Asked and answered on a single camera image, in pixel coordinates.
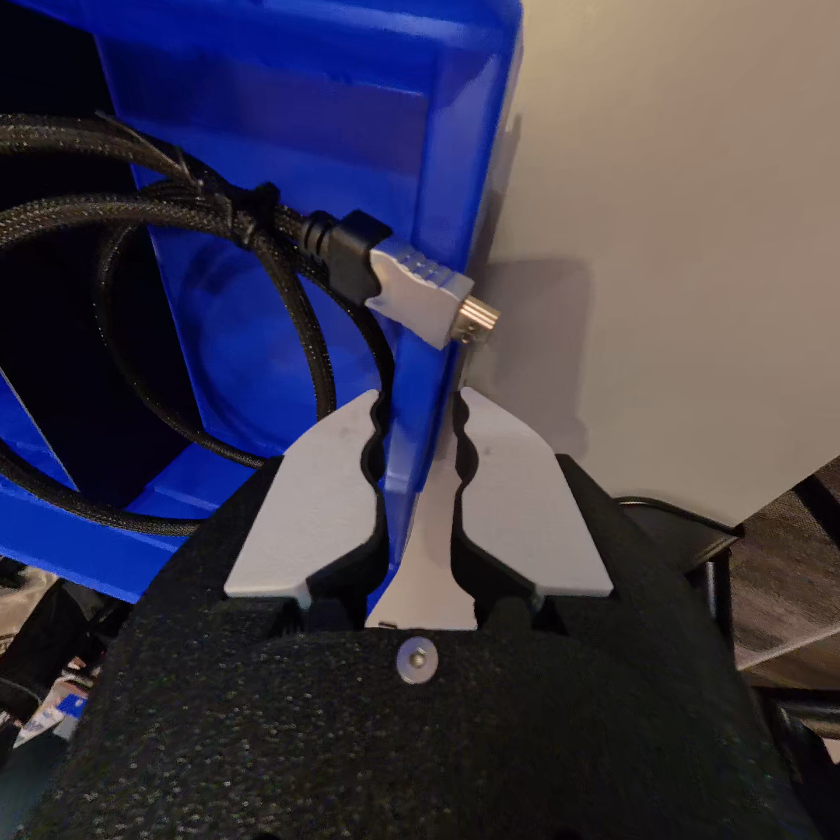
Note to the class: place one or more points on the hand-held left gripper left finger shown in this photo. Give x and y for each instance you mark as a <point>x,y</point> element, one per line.
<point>302,518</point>

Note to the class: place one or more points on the blue plastic bin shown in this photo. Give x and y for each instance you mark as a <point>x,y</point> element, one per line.
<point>295,98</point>

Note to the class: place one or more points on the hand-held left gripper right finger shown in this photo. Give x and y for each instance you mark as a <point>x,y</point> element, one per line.
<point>531,518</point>

